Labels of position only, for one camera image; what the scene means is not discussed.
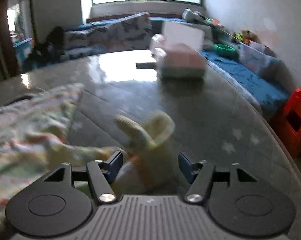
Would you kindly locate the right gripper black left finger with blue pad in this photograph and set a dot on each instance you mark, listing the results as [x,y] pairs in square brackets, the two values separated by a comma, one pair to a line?
[62,203]

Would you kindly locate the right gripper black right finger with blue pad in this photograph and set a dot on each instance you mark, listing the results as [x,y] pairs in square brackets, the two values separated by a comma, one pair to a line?
[236,201]

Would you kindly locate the colourful patterned fleece garment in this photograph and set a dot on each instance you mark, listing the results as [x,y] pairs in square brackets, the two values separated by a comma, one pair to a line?
[33,135]

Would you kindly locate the quilted grey table cover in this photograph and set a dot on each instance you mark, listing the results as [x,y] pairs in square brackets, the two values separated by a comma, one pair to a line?
[213,122]

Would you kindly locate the red plastic stool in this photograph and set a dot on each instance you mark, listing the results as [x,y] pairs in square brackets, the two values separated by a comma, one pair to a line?
[287,124]

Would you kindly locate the clear plastic storage bin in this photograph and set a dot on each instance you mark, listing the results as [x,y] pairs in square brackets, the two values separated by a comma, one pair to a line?
[259,59]

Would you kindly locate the green plastic basin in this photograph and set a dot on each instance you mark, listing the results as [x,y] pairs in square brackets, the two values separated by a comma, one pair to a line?
[226,51]

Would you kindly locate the black bag on floor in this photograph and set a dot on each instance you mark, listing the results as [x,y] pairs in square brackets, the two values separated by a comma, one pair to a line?
[44,54]

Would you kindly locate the pink green tissue box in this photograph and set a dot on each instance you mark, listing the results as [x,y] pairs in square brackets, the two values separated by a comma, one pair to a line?
[180,56]

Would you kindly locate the flat grey remote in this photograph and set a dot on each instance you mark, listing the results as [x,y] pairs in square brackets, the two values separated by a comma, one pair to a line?
[146,65]

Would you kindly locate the blue plastic crate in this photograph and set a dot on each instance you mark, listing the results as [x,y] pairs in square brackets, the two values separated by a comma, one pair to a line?
[22,50]

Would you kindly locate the colourful plush toys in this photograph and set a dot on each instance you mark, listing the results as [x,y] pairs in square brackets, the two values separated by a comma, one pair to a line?
[244,36]

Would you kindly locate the pink white tissue pack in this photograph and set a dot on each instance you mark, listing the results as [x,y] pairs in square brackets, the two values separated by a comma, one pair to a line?
[157,46]

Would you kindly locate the butterfly print cushion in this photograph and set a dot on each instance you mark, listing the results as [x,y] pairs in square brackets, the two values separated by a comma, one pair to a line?
[130,33]

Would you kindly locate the grey plush toy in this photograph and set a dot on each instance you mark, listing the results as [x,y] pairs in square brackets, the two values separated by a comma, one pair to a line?
[193,16]

